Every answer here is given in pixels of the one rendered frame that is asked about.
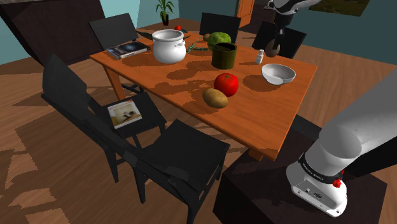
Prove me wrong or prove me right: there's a black chair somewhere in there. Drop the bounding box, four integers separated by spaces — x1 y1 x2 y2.
81 108 231 224
198 12 242 44
41 53 167 184
251 20 307 60
88 13 139 52

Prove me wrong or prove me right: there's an orange wooden door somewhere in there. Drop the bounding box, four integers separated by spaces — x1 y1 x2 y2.
234 0 256 29

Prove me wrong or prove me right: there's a white bowl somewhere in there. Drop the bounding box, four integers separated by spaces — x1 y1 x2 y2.
261 63 296 85

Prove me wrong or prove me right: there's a green cabbage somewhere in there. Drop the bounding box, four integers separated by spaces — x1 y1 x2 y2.
207 31 232 51

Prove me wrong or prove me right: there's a dark green cylindrical cup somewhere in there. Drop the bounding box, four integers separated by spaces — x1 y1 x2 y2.
211 43 238 70

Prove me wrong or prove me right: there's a red tomato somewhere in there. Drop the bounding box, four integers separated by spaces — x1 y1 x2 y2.
213 73 240 97

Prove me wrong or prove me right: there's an orange wooden dining table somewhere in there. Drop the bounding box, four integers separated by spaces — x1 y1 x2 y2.
89 22 318 162

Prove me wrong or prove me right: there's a green thin utensil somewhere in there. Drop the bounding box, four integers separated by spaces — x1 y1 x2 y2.
185 37 209 53

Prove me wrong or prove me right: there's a brown potato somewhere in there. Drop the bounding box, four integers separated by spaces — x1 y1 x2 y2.
202 88 229 109

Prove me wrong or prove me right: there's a white round pot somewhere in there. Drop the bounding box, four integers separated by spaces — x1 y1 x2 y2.
151 29 187 65

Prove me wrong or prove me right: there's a green potted plant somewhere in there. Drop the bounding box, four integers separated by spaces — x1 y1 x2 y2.
155 0 175 27

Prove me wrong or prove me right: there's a dark cover book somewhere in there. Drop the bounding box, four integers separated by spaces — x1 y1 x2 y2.
106 41 151 60

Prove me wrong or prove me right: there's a white cover book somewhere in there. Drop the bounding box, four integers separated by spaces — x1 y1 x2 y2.
107 99 143 130

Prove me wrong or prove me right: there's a dark brown sofa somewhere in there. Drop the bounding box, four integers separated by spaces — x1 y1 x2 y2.
0 0 106 67

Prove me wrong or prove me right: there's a green wall picture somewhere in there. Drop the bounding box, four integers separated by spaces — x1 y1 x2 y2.
309 0 371 17

